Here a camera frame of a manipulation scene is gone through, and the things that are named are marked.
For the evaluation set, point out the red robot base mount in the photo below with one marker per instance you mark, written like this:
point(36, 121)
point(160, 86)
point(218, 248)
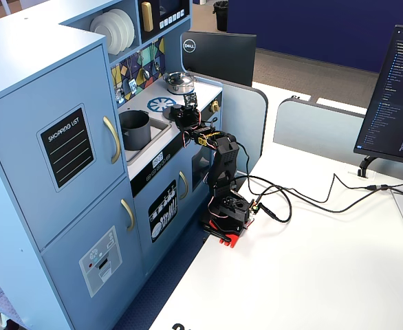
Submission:
point(230, 240)

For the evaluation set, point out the steel slotted spatula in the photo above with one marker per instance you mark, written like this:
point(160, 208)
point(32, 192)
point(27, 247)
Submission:
point(132, 86)

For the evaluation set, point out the monitor showing code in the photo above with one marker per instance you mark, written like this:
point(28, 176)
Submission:
point(394, 103)

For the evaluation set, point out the gold stove knob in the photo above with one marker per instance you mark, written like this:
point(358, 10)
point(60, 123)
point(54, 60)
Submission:
point(215, 106)

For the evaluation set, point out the gray sink basin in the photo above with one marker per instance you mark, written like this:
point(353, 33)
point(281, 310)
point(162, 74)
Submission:
point(160, 129)

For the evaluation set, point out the gray pot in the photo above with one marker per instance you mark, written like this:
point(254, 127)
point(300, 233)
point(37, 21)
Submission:
point(136, 134)

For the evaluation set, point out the gray desk divider panel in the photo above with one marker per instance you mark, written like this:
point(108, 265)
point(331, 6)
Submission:
point(246, 120)
point(311, 130)

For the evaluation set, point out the black trash bin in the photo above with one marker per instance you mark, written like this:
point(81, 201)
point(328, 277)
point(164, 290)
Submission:
point(221, 17)

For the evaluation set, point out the small steel spoon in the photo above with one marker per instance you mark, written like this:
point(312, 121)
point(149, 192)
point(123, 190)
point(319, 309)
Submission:
point(157, 67)

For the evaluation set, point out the steel ladle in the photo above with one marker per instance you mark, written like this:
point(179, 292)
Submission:
point(148, 82)

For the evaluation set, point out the black Dell monitor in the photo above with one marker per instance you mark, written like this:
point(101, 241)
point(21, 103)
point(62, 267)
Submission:
point(222, 58)

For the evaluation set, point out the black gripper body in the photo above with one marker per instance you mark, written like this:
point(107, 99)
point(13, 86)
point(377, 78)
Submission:
point(181, 114)

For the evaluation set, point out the black monitor stand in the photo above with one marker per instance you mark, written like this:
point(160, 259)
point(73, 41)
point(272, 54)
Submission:
point(366, 166)

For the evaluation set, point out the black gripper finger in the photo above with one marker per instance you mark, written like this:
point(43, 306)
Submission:
point(189, 111)
point(183, 118)

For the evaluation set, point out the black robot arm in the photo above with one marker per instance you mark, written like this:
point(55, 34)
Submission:
point(225, 154)

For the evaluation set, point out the small wrist camera board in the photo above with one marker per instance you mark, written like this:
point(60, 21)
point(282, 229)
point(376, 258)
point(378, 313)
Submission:
point(190, 99)

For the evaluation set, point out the steel skimmer spoon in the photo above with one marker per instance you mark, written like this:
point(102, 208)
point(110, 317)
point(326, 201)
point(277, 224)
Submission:
point(119, 95)

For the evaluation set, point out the steel pot with lid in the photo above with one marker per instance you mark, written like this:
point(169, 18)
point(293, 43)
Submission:
point(179, 84)

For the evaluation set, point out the white plate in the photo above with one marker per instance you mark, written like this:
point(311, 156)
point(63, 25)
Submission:
point(100, 34)
point(120, 27)
point(131, 25)

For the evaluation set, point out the blue toy kitchen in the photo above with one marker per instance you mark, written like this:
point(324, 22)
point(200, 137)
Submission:
point(33, 103)

